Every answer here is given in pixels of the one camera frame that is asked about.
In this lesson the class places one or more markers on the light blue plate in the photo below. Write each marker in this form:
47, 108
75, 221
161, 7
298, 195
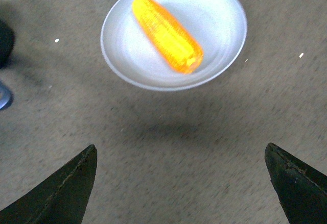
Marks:
220, 26

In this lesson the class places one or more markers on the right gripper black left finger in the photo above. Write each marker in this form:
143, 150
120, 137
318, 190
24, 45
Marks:
60, 198

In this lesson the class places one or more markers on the yellow corn cob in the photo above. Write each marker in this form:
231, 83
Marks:
175, 44

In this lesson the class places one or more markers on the dark blue pot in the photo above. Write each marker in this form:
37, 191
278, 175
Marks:
7, 44

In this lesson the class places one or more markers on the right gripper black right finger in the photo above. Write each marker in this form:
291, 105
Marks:
301, 189

